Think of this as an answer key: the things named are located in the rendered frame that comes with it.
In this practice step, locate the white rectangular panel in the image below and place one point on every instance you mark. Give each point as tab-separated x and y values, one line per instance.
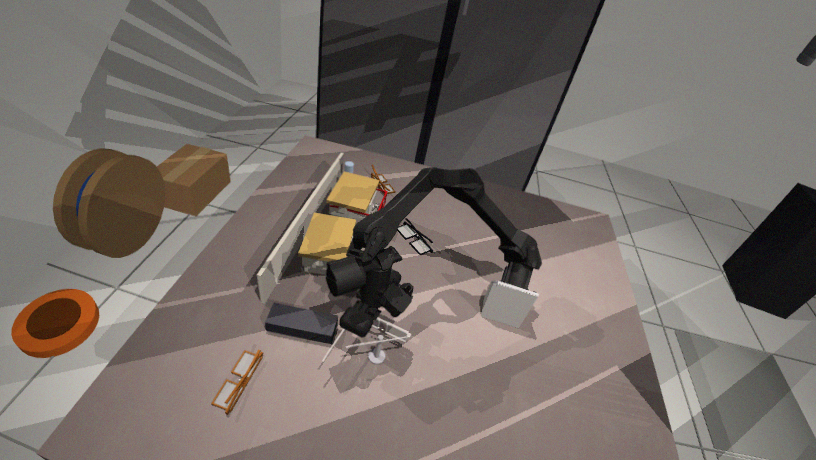
282	255

